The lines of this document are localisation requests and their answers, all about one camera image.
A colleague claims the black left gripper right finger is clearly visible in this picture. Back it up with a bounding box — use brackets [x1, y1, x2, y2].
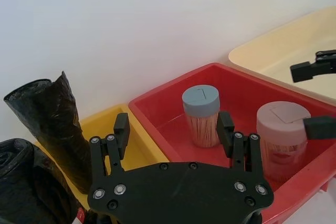
[217, 111, 263, 177]

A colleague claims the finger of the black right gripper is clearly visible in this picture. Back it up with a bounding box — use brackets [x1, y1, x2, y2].
[290, 49, 336, 83]
[303, 115, 336, 141]

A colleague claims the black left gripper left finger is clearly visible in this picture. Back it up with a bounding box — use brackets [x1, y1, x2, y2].
[89, 113, 131, 185]

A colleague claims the yellow plastic bin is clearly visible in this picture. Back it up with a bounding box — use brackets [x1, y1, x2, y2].
[34, 103, 170, 204]

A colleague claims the cream plastic bin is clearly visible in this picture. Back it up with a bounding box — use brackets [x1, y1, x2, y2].
[227, 6, 336, 104]

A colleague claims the toothpick jar with blue lid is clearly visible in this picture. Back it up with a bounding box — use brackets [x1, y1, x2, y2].
[182, 84, 221, 147]

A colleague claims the toothpick jar with pink lid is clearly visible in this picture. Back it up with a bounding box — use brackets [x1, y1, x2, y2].
[256, 101, 312, 183]

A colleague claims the red plastic bin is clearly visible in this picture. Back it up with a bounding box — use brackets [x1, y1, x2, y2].
[128, 62, 336, 224]

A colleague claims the black garbage bag roll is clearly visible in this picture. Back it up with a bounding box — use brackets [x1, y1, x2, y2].
[0, 137, 87, 224]
[4, 71, 92, 195]

